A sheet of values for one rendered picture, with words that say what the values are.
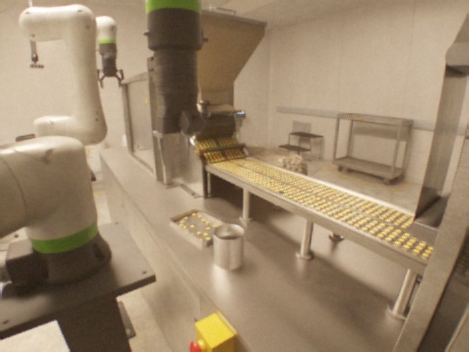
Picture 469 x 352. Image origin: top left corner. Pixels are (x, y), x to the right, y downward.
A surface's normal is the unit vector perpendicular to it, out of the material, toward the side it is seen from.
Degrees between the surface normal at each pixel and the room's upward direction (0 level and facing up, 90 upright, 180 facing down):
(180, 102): 98
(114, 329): 90
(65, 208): 90
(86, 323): 90
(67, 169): 89
